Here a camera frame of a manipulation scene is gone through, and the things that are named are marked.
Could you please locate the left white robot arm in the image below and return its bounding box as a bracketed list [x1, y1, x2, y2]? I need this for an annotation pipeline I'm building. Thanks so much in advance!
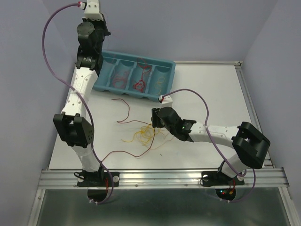
[53, 13, 110, 186]

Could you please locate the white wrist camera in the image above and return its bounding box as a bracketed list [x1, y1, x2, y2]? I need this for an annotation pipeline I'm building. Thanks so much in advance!
[158, 95, 173, 108]
[84, 0, 103, 21]

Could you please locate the aluminium mounting rail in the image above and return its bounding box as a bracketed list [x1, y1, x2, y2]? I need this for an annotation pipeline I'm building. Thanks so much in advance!
[38, 168, 289, 190]

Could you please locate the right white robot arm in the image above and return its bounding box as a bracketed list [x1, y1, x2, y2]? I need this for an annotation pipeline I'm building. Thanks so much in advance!
[151, 107, 270, 184]

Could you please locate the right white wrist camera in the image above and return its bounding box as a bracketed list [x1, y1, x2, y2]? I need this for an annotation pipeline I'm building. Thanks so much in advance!
[158, 95, 173, 108]

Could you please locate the teal compartment tray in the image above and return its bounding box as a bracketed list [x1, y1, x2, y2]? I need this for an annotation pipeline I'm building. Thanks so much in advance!
[93, 50, 176, 102]

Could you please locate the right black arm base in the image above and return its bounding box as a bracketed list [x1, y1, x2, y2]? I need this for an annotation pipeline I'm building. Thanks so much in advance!
[199, 171, 245, 202]

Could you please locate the thin yellow wire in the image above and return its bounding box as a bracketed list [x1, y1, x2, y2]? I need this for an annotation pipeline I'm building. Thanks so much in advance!
[153, 76, 168, 96]

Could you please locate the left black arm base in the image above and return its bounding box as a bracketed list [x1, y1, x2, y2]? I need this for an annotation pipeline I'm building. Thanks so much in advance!
[73, 167, 120, 205]

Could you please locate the red yellow wire bundle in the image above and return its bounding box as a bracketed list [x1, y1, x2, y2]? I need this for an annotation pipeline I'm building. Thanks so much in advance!
[103, 98, 174, 161]

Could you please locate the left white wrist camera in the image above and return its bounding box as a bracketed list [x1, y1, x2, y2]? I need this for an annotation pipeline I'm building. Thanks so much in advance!
[84, 0, 103, 21]

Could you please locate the bright red wire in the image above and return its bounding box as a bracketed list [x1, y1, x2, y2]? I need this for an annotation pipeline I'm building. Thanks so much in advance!
[132, 56, 152, 92]

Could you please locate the thin pink wire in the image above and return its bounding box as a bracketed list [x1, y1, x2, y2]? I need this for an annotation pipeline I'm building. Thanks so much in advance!
[110, 53, 130, 89]

